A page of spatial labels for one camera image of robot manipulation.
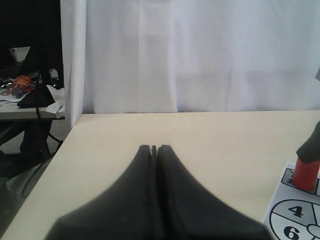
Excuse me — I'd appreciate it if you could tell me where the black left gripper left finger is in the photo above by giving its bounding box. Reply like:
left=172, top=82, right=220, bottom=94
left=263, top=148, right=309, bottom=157
left=46, top=145, right=157, bottom=240

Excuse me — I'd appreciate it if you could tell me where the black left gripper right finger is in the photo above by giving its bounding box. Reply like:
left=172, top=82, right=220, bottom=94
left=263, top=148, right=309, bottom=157
left=156, top=145, right=272, bottom=240

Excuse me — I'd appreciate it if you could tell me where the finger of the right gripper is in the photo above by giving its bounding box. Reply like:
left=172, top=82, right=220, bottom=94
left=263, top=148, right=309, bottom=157
left=296, top=122, right=320, bottom=163

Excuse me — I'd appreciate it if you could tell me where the red cylinder game piece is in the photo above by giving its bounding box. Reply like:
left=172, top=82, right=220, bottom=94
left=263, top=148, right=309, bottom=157
left=292, top=157, right=320, bottom=192

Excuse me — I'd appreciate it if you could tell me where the printed number game board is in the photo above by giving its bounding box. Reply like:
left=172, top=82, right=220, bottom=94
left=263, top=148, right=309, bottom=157
left=262, top=162, right=320, bottom=240

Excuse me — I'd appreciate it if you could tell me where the crumpled white paper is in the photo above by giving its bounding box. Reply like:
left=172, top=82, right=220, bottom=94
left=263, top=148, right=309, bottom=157
left=45, top=85, right=66, bottom=119

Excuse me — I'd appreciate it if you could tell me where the black cloth on table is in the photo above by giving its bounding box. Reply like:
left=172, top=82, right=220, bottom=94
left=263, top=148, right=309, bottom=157
left=17, top=85, right=54, bottom=109

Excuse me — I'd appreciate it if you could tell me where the white curtain backdrop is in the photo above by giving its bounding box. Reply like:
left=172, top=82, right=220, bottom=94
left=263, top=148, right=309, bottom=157
left=60, top=0, right=320, bottom=126

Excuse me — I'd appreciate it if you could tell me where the grey side table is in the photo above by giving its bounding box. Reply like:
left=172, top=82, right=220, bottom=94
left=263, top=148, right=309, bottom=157
left=0, top=103, right=65, bottom=121

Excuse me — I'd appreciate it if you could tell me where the black hanging cable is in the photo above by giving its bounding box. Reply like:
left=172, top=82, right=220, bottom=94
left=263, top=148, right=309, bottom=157
left=19, top=69, right=63, bottom=198

